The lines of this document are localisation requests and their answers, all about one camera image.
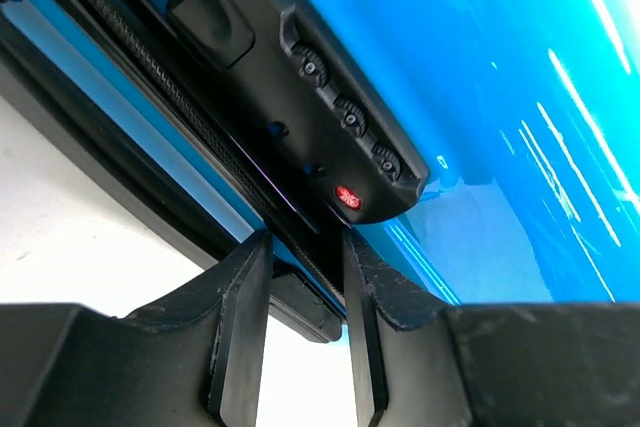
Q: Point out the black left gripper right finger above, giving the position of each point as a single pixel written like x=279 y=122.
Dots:
x=419 y=361

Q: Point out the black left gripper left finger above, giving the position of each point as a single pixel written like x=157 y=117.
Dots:
x=190 y=358

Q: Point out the blue hard-shell suitcase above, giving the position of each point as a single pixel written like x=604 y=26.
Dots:
x=486 y=149

